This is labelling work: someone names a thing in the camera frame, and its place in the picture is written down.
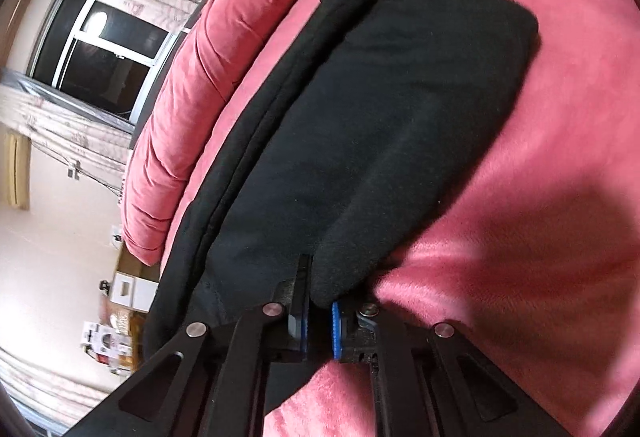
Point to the window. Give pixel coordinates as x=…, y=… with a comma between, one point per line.
x=100, y=56

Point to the white cardboard box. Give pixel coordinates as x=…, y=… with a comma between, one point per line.
x=133, y=293

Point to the pink folded duvet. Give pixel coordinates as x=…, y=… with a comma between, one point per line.
x=204, y=73

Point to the black pants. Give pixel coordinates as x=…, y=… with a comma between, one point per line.
x=374, y=113

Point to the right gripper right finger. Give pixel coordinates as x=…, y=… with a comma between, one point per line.
x=344, y=323

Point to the pink bed sheet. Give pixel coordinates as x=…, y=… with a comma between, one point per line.
x=539, y=254

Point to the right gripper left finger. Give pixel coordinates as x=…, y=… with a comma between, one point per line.
x=299, y=308

